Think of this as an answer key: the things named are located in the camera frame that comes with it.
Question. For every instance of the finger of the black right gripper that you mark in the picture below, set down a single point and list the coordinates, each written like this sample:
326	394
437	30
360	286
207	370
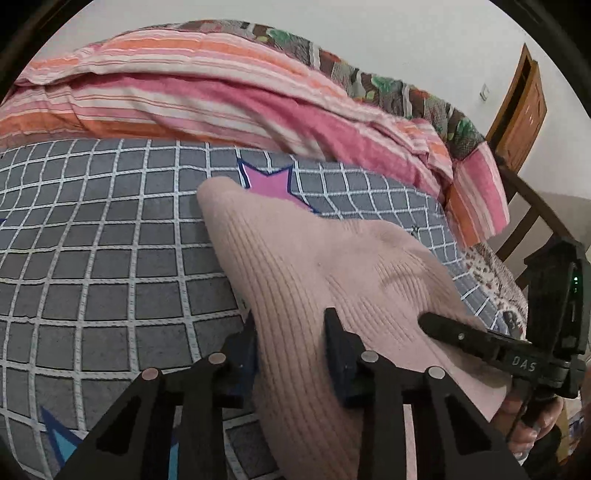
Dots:
521	359

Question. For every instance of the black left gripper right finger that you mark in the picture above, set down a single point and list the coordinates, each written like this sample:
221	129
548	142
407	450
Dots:
408	415

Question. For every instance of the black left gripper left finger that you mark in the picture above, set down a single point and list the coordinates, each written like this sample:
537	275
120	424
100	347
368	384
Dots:
165	423

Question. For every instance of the pink knitted sweater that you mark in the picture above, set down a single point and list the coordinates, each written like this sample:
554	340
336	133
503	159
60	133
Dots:
289	266

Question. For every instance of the right human hand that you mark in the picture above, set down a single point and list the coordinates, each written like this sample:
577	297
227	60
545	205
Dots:
521	438

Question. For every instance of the dark wooden footboard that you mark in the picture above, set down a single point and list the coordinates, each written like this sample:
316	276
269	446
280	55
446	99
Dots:
532	225

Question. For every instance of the brown wooden door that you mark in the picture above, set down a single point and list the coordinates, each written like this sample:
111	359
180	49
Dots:
520	118

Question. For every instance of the grey checked star bedsheet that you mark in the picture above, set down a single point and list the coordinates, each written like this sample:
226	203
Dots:
106	268

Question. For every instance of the multicolour patterned blanket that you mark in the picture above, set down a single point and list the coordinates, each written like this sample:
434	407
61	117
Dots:
394	96

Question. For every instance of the pink orange striped duvet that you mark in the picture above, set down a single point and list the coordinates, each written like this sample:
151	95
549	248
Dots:
159	83

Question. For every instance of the white wall switch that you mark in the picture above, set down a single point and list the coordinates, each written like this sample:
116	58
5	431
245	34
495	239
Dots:
485	93

